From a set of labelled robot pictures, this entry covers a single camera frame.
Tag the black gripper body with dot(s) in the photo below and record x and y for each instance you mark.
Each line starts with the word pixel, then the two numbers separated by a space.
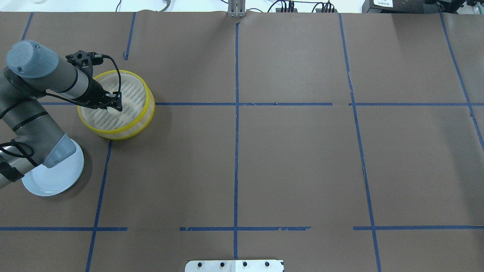
pixel 93 94

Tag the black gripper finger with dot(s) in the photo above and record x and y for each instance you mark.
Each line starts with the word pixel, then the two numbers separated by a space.
pixel 117 98
pixel 117 107

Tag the white steamed bun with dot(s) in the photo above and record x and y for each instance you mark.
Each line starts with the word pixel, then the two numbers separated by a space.
pixel 112 111

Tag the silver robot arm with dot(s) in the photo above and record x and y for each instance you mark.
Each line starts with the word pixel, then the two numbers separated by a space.
pixel 34 71

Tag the light blue plate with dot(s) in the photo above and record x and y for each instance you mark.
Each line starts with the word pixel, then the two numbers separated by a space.
pixel 43 181

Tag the black desktop computer box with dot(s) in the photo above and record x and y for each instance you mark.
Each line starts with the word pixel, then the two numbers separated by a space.
pixel 411 6

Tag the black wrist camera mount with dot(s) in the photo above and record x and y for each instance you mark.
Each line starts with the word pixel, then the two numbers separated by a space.
pixel 85 60

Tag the aluminium frame post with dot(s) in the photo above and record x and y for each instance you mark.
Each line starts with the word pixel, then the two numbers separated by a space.
pixel 236 8

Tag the white pedestal column with base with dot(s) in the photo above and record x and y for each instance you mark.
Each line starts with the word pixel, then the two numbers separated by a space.
pixel 235 266

